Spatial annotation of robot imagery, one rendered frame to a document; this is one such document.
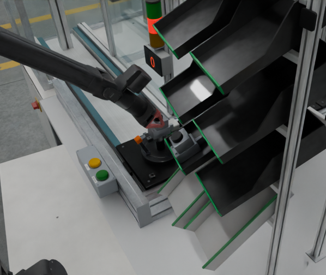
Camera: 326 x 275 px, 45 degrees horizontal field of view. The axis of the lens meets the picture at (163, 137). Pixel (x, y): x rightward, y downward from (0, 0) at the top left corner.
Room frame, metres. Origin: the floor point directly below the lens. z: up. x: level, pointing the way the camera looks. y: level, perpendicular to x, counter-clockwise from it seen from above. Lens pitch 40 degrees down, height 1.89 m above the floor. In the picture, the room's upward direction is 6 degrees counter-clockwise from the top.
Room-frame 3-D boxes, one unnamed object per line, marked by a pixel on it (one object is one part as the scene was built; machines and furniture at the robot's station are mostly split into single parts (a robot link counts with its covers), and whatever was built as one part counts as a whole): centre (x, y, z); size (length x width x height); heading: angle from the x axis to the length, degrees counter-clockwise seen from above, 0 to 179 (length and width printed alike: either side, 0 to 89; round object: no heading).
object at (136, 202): (1.20, 0.27, 0.91); 0.89 x 0.06 x 0.11; 25
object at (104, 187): (1.00, 0.24, 0.93); 0.21 x 0.07 x 0.06; 25
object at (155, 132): (1.02, 0.00, 1.09); 0.08 x 0.04 x 0.07; 114
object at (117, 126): (1.30, 0.12, 0.91); 0.84 x 0.28 x 0.10; 25
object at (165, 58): (1.24, -0.02, 1.29); 0.12 x 0.05 x 0.25; 25
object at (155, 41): (1.24, -0.02, 1.28); 0.05 x 0.05 x 0.05
